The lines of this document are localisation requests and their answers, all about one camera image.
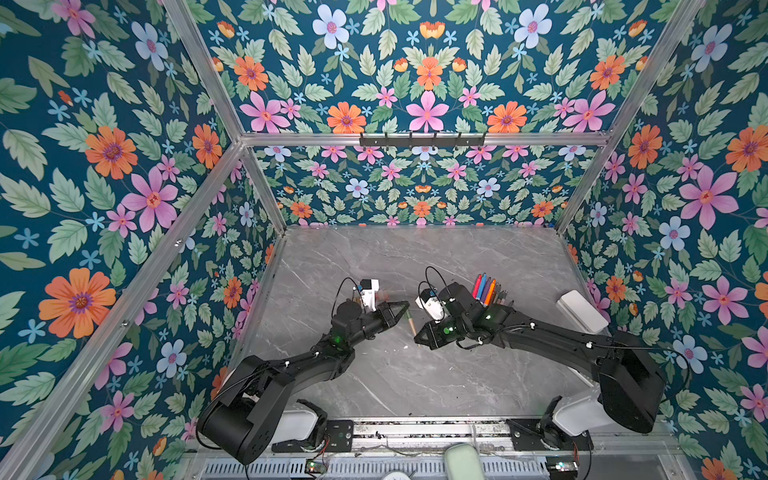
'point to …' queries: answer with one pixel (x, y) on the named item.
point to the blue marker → (481, 285)
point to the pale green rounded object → (461, 462)
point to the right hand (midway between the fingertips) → (415, 337)
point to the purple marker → (486, 289)
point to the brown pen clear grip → (497, 294)
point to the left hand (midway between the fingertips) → (413, 301)
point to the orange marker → (490, 293)
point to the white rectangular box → (581, 312)
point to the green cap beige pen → (411, 322)
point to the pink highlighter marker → (476, 286)
